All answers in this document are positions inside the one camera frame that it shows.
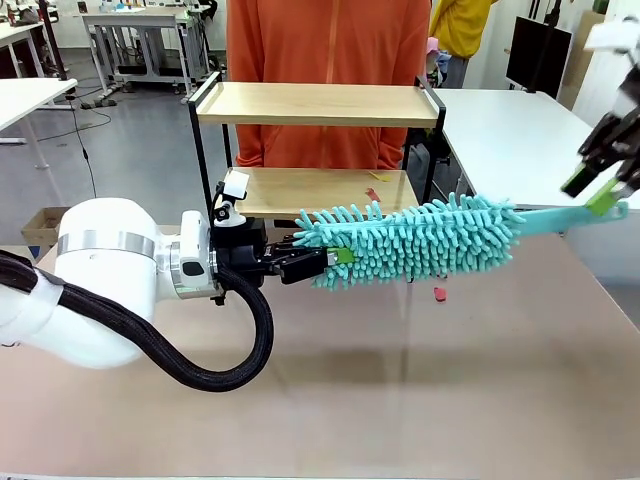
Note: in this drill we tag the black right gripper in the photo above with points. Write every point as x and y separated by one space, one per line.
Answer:
612 135

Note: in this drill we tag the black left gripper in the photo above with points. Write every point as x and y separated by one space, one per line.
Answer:
240 250

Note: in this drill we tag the teal microfiber duster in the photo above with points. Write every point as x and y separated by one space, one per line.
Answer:
425 240

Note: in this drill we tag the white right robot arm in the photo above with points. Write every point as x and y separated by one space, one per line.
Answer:
612 35

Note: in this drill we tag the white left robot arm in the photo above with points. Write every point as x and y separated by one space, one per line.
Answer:
100 280

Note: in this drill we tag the large red paper scrap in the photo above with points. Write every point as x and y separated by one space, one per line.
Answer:
373 194

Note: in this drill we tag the large white table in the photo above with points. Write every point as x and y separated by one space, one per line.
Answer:
500 140

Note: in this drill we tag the yellow paper scrap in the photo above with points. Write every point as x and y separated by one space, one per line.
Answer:
381 176

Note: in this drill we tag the black monitor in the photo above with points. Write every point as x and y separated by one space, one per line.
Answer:
537 55

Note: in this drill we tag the colourful cloth bundle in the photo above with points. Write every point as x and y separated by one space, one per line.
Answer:
436 57

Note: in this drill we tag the person in yellow top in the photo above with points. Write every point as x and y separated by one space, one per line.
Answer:
462 27

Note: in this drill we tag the person torso orange hoodie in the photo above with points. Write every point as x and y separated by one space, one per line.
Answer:
325 40

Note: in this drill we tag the cardboard box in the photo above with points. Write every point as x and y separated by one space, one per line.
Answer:
40 222

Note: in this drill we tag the grey metal desk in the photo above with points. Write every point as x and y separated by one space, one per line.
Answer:
130 20

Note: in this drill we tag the white side table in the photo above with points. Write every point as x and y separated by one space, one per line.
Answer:
25 97

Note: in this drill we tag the black stand pole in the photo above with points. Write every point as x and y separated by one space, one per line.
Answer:
52 40

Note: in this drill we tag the white desk dark panel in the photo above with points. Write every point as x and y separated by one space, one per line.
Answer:
15 35

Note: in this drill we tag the white wrist camera with mount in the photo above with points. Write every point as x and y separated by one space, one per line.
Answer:
236 184

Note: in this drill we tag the two-tier wood shelf black frame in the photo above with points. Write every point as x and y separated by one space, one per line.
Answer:
320 117

